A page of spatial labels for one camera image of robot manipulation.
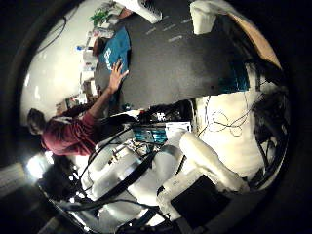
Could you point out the teal cloth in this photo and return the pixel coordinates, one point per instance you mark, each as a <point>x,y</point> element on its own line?
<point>115,45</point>

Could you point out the white spray bottle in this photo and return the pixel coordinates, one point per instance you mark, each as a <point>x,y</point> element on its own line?
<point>143,9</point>

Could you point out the green potted plant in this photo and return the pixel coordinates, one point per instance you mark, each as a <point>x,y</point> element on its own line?
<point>100,16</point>

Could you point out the teal electronics box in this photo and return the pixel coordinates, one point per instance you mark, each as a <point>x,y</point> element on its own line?
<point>149,135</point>

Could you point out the person in red shirt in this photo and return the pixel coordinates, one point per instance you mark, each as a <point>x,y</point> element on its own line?
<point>65,136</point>

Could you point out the teal crate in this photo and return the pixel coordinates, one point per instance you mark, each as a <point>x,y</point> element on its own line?
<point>235,78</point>

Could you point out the light wooden table edge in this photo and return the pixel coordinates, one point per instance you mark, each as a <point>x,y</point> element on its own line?
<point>260,42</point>

